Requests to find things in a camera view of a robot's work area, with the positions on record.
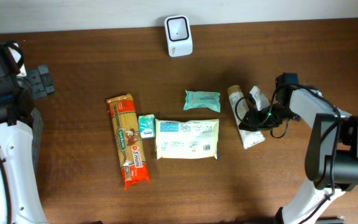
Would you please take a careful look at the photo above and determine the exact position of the small teal tissue pack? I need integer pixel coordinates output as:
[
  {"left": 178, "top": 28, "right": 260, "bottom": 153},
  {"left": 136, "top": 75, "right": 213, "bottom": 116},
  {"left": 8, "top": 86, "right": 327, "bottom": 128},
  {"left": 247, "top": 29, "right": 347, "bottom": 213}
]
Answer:
[{"left": 138, "top": 114, "right": 155, "bottom": 139}]

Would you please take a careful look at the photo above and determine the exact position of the white cream tube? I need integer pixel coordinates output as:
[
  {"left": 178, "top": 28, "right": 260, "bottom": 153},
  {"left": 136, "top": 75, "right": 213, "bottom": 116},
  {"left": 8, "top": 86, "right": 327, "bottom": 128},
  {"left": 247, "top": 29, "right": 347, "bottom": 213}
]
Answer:
[{"left": 227, "top": 85, "right": 266, "bottom": 150}]

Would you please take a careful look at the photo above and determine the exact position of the white barcode scanner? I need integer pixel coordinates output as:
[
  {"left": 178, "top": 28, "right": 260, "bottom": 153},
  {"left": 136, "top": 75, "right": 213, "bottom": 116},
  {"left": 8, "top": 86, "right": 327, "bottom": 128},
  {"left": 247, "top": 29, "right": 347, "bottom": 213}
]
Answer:
[{"left": 164, "top": 15, "right": 193, "bottom": 57}]

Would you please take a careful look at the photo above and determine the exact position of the pale yellow snack package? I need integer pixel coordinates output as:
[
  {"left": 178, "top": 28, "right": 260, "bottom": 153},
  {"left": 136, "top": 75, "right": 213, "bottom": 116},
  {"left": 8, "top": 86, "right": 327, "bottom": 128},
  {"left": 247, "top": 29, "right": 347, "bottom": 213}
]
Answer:
[{"left": 155, "top": 119, "right": 219, "bottom": 159}]

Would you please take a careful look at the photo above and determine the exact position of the orange spaghetti package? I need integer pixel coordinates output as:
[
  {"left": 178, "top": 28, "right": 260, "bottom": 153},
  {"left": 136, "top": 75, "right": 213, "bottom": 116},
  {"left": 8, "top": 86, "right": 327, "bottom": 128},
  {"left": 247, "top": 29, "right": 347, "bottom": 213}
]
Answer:
[{"left": 106, "top": 94, "right": 150, "bottom": 189}]

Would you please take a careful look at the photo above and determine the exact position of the teal wet wipes pack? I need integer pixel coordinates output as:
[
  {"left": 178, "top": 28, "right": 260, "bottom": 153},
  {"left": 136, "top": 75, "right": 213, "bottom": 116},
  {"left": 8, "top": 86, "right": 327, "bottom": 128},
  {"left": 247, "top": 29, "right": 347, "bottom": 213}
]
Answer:
[{"left": 183, "top": 90, "right": 221, "bottom": 113}]

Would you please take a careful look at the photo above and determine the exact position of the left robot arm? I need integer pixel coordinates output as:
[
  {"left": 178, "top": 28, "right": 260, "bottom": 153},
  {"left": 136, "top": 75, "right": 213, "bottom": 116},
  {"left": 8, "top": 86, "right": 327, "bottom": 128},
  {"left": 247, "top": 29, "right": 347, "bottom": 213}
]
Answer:
[{"left": 0, "top": 40, "right": 56, "bottom": 224}]

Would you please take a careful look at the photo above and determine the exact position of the grey plastic mesh basket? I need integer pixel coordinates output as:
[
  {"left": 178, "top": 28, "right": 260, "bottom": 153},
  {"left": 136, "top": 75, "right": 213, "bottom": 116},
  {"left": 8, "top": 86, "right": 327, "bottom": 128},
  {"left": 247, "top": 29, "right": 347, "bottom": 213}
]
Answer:
[{"left": 32, "top": 108, "right": 44, "bottom": 173}]

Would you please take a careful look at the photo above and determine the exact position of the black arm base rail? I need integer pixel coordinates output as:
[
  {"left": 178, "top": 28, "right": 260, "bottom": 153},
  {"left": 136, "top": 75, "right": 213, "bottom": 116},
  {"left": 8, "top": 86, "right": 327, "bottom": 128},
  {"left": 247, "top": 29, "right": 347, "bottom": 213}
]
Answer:
[{"left": 316, "top": 217, "right": 345, "bottom": 224}]

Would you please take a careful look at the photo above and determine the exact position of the black camera cable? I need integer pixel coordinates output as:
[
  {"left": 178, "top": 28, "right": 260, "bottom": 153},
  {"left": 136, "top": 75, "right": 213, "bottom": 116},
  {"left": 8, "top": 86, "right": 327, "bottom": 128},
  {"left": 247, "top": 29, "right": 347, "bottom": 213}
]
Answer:
[{"left": 234, "top": 82, "right": 343, "bottom": 139}]

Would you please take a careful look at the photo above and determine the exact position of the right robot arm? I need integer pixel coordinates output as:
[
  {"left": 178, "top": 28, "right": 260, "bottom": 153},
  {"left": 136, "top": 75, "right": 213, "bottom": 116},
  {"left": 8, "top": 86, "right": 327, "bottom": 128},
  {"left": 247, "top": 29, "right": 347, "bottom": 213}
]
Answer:
[{"left": 236, "top": 73, "right": 358, "bottom": 223}]

